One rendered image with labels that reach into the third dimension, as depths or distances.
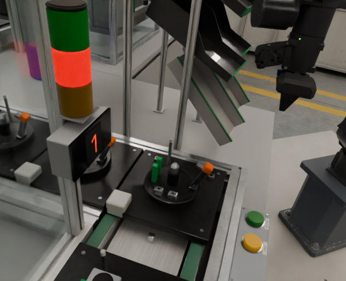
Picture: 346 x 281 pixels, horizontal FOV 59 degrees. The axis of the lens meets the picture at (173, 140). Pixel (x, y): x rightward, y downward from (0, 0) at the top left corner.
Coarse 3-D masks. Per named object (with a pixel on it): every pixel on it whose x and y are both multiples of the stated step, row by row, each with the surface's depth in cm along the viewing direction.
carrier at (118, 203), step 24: (144, 168) 82; (168, 168) 80; (192, 168) 83; (120, 192) 71; (144, 192) 74; (168, 192) 72; (192, 192) 73; (216, 192) 77; (120, 216) 70; (144, 216) 69; (168, 216) 69; (192, 216) 70; (192, 240) 67
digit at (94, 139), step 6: (96, 126) 49; (90, 132) 48; (96, 132) 50; (90, 138) 48; (96, 138) 50; (90, 144) 49; (96, 144) 51; (90, 150) 49; (96, 150) 51; (90, 156) 50; (90, 162) 51
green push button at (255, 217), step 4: (248, 212) 73; (252, 212) 72; (256, 212) 72; (248, 216) 71; (252, 216) 71; (256, 216) 72; (260, 216) 72; (248, 220) 71; (252, 220) 70; (256, 220) 71; (260, 220) 71; (264, 220) 71; (252, 224) 70; (256, 224) 70; (260, 224) 70
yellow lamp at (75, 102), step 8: (56, 88) 44; (64, 88) 42; (72, 88) 43; (80, 88) 43; (88, 88) 44; (64, 96) 43; (72, 96) 43; (80, 96) 44; (88, 96) 45; (64, 104) 44; (72, 104) 44; (80, 104) 44; (88, 104) 45; (64, 112) 45; (72, 112) 45; (80, 112) 45; (88, 112) 46
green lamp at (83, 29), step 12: (48, 12) 37; (60, 12) 37; (72, 12) 37; (84, 12) 38; (48, 24) 39; (60, 24) 37; (72, 24) 38; (84, 24) 39; (60, 36) 38; (72, 36) 38; (84, 36) 40; (60, 48) 39; (72, 48) 39; (84, 48) 40
